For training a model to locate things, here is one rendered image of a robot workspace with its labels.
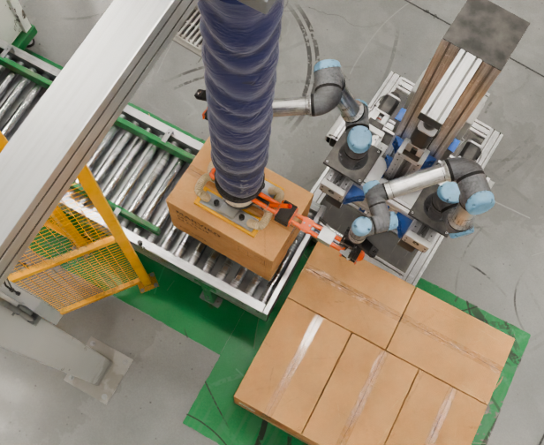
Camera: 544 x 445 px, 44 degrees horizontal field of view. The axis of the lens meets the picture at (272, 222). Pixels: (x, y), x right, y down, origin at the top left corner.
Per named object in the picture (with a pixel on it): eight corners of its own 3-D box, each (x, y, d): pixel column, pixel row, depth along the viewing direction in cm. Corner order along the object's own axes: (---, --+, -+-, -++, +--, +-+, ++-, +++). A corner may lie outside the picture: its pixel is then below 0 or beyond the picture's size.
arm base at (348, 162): (347, 137, 342) (351, 129, 333) (373, 152, 340) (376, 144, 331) (332, 160, 338) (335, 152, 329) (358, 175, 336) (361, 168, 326)
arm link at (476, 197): (462, 207, 321) (487, 167, 269) (472, 237, 317) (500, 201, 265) (438, 214, 321) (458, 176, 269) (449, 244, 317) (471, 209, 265)
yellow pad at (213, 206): (193, 203, 322) (192, 199, 317) (204, 186, 325) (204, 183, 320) (253, 238, 318) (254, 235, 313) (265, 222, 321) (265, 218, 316)
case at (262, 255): (173, 225, 360) (165, 199, 322) (212, 167, 372) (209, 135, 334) (269, 282, 353) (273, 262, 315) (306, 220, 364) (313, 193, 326)
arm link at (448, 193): (451, 186, 326) (460, 176, 313) (461, 211, 322) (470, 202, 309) (428, 192, 324) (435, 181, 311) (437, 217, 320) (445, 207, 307)
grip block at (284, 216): (272, 219, 311) (273, 215, 305) (283, 202, 314) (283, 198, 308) (288, 228, 310) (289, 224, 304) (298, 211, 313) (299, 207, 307)
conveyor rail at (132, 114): (-13, 52, 420) (-24, 34, 402) (-8, 46, 421) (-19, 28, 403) (313, 222, 394) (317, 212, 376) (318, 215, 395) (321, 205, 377)
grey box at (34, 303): (14, 301, 266) (-13, 284, 237) (22, 290, 267) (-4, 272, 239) (56, 325, 263) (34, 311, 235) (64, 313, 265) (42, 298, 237)
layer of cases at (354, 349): (234, 401, 386) (233, 396, 348) (313, 254, 415) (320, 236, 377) (421, 507, 372) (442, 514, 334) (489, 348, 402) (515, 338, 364)
